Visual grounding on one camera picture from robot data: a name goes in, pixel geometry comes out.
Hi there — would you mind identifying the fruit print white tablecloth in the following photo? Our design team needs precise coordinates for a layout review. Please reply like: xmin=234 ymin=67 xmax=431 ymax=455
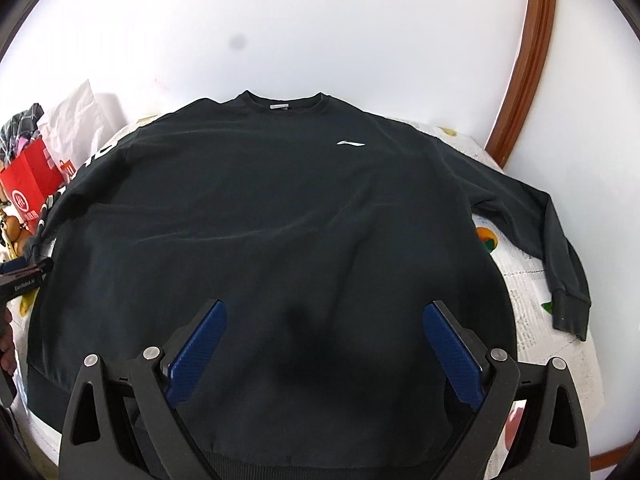
xmin=8 ymin=114 xmax=606 ymax=476

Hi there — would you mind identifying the person's left hand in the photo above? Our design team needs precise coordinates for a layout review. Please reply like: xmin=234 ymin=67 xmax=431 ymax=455
xmin=0 ymin=307 xmax=16 ymax=376

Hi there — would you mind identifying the stuffed toys pile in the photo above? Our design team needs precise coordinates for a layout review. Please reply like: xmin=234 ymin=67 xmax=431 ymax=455
xmin=1 ymin=202 xmax=32 ymax=260

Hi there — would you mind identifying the plaid cloth in bag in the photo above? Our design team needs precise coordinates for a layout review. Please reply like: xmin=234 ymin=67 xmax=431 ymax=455
xmin=1 ymin=103 xmax=43 ymax=166

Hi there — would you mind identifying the red paper shopping bag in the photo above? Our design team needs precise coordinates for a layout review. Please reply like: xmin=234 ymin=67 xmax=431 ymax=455
xmin=1 ymin=138 xmax=64 ymax=233

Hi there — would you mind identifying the brown wooden door frame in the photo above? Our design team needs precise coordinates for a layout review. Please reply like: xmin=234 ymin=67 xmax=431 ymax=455
xmin=485 ymin=0 xmax=556 ymax=168

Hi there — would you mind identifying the black sweatshirt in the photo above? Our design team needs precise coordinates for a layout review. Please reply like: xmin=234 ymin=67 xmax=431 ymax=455
xmin=26 ymin=92 xmax=591 ymax=479

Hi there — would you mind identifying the white plastic bag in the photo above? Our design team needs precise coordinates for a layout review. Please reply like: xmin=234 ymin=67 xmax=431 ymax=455
xmin=37 ymin=80 xmax=127 ymax=183

